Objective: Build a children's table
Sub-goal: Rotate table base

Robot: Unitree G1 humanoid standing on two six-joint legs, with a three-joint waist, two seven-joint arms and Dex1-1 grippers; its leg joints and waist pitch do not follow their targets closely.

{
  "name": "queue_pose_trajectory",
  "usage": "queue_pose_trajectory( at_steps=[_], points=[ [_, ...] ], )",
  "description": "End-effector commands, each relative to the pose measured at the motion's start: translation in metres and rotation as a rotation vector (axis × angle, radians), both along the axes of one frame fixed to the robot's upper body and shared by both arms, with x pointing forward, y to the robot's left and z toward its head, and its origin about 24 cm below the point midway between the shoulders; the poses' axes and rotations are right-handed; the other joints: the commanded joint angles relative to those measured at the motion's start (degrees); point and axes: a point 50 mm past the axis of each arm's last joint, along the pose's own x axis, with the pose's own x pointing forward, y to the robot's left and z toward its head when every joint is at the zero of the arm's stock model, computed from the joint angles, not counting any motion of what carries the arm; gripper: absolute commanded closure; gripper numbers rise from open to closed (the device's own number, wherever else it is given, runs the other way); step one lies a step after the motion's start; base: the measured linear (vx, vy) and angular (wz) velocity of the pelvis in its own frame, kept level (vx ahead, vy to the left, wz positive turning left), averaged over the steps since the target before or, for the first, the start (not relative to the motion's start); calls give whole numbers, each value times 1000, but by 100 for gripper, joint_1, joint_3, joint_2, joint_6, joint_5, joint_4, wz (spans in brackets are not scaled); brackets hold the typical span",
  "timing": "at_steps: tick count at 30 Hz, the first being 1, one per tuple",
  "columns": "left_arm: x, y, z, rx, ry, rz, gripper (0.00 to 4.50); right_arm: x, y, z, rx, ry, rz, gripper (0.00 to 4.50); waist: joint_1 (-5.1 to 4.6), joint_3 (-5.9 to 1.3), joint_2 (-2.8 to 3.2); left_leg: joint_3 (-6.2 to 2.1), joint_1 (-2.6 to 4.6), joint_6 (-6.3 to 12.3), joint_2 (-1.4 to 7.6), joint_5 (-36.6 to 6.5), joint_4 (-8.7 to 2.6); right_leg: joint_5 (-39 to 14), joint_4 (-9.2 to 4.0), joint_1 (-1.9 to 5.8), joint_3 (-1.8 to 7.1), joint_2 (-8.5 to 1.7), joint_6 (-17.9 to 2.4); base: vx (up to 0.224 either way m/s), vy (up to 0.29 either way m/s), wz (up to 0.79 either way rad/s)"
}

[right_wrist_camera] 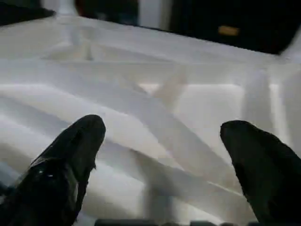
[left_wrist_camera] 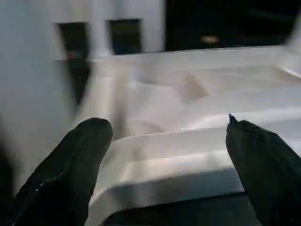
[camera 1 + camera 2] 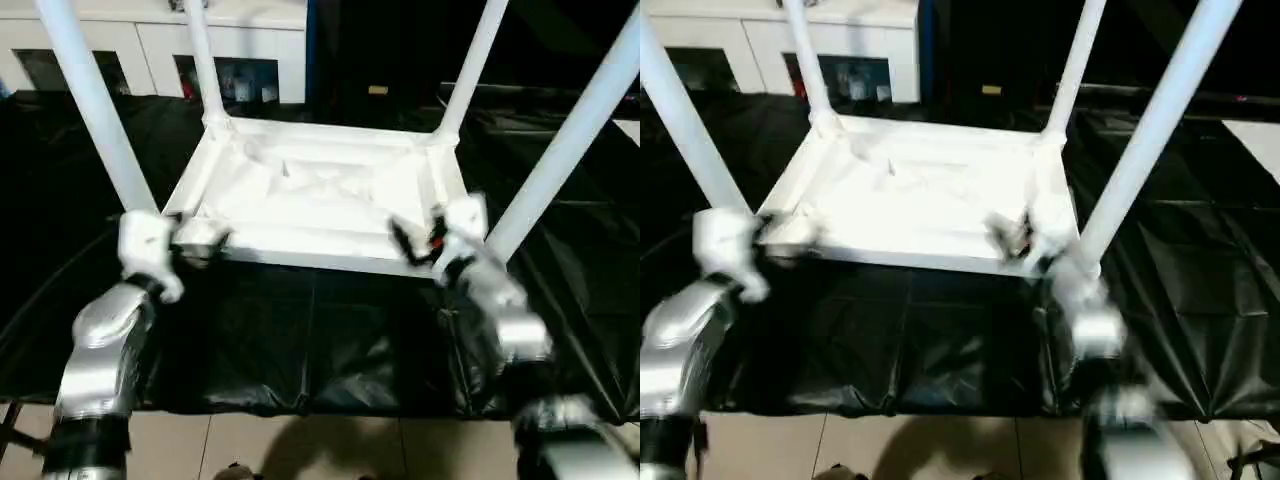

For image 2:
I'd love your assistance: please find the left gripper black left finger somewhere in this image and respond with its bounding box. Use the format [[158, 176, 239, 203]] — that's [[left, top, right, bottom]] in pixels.
[[14, 117, 114, 226]]

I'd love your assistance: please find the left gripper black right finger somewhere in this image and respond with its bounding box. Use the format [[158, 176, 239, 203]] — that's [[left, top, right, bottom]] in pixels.
[[225, 113, 301, 226]]

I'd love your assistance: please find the white plastic table top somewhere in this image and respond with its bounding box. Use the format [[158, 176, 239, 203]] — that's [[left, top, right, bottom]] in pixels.
[[77, 46, 301, 226]]

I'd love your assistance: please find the black glossy mat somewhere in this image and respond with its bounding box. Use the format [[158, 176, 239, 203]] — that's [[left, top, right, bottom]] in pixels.
[[58, 58, 259, 226]]

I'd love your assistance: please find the white sideboard with glass doors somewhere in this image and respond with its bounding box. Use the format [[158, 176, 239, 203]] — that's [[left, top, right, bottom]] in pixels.
[[54, 0, 165, 56]]

